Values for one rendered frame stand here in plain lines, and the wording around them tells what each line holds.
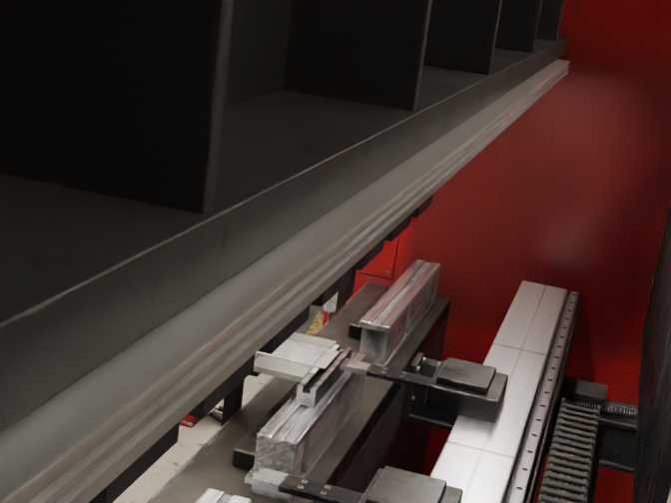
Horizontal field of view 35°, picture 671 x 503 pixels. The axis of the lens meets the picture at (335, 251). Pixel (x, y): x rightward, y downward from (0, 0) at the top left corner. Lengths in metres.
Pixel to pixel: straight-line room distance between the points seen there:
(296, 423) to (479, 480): 0.29
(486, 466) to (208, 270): 1.05
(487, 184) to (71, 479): 2.16
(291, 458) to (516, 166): 1.14
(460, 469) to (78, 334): 1.13
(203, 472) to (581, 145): 1.23
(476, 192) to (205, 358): 2.05
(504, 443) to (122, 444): 1.22
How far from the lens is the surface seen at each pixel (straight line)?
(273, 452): 1.53
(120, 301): 0.41
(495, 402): 1.62
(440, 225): 2.51
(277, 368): 1.67
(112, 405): 0.38
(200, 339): 0.44
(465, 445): 1.55
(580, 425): 1.56
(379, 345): 2.04
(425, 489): 1.30
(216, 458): 1.65
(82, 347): 0.39
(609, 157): 2.43
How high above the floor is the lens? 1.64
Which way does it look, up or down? 16 degrees down
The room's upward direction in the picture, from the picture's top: 7 degrees clockwise
